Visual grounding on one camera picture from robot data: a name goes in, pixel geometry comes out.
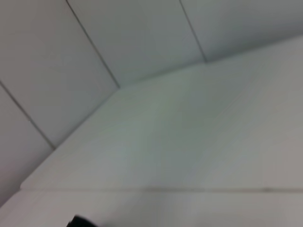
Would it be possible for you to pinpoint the black shirt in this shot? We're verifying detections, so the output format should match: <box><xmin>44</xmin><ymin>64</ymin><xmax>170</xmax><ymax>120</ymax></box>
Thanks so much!
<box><xmin>68</xmin><ymin>214</ymin><xmax>98</xmax><ymax>227</ymax></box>

